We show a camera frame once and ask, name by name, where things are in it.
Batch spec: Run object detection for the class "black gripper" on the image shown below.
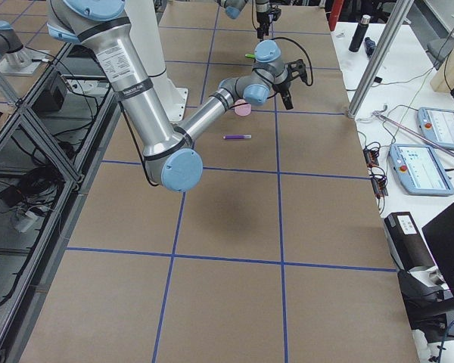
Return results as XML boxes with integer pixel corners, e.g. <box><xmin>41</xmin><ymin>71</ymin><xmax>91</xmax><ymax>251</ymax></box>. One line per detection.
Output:
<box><xmin>255</xmin><ymin>3</ymin><xmax>271</xmax><ymax>39</ymax></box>
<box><xmin>272</xmin><ymin>83</ymin><xmax>294</xmax><ymax>110</ymax></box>

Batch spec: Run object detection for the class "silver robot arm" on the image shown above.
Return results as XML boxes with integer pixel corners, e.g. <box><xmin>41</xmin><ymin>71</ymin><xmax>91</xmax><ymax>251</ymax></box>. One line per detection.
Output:
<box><xmin>47</xmin><ymin>1</ymin><xmax>293</xmax><ymax>192</ymax></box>
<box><xmin>216</xmin><ymin>0</ymin><xmax>277</xmax><ymax>40</ymax></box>

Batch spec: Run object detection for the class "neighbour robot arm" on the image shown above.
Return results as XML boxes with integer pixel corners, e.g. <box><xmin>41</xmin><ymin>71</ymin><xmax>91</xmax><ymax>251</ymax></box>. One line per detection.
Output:
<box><xmin>0</xmin><ymin>20</ymin><xmax>49</xmax><ymax>76</ymax></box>

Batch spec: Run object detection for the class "pink mesh pen holder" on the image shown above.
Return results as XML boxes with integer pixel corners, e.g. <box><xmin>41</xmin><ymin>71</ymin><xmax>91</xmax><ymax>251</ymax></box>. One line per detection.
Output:
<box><xmin>233</xmin><ymin>99</ymin><xmax>251</xmax><ymax>116</ymax></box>

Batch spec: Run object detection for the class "purple marker pen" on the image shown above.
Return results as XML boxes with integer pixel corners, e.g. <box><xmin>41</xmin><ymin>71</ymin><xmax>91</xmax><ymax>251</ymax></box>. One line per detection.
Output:
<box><xmin>222</xmin><ymin>134</ymin><xmax>252</xmax><ymax>141</ymax></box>

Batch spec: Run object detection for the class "metal reacher grabber stick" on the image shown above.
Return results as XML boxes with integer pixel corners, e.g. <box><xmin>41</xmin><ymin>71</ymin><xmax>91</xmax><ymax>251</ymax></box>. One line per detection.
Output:
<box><xmin>355</xmin><ymin>104</ymin><xmax>454</xmax><ymax>158</ymax></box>

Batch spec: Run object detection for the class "black water bottle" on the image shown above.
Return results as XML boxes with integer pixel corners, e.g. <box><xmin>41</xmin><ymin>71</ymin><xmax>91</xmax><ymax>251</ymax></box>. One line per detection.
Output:
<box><xmin>349</xmin><ymin>14</ymin><xmax>372</xmax><ymax>52</ymax></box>

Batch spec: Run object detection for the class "near teach pendant tablet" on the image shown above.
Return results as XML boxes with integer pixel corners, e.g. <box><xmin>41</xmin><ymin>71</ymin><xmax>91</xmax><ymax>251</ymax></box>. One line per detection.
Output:
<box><xmin>389</xmin><ymin>144</ymin><xmax>454</xmax><ymax>197</ymax></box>

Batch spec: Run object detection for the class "teach pendant tablet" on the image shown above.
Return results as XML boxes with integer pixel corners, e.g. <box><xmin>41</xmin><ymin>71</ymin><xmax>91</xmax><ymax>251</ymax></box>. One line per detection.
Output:
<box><xmin>389</xmin><ymin>144</ymin><xmax>454</xmax><ymax>197</ymax></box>
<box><xmin>417</xmin><ymin>107</ymin><xmax>454</xmax><ymax>150</ymax></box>

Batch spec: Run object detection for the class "far teach pendant tablet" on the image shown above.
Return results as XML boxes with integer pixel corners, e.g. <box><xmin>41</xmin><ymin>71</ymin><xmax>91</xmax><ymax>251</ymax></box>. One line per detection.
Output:
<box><xmin>417</xmin><ymin>107</ymin><xmax>454</xmax><ymax>150</ymax></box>

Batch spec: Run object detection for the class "black cardboard box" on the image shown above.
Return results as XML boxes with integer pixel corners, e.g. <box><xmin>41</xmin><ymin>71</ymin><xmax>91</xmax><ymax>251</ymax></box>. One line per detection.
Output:
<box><xmin>384</xmin><ymin>212</ymin><xmax>435</xmax><ymax>271</ymax></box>

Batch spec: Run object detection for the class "black monitor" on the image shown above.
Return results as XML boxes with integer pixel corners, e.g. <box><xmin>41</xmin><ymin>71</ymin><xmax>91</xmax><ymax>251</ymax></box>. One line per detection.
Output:
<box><xmin>422</xmin><ymin>202</ymin><xmax>454</xmax><ymax>294</ymax></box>

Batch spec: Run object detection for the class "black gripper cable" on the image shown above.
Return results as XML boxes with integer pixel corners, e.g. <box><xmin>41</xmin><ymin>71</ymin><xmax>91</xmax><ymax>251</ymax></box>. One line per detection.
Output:
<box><xmin>268</xmin><ymin>36</ymin><xmax>313</xmax><ymax>87</ymax></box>

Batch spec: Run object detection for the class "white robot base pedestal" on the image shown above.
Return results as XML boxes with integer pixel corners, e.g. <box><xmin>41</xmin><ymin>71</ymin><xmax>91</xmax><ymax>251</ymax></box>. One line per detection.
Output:
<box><xmin>125</xmin><ymin>0</ymin><xmax>188</xmax><ymax>123</ymax></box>

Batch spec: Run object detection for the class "aluminium frame post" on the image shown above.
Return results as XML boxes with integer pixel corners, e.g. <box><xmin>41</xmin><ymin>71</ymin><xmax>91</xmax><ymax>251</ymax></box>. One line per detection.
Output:
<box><xmin>346</xmin><ymin>0</ymin><xmax>414</xmax><ymax>119</ymax></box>

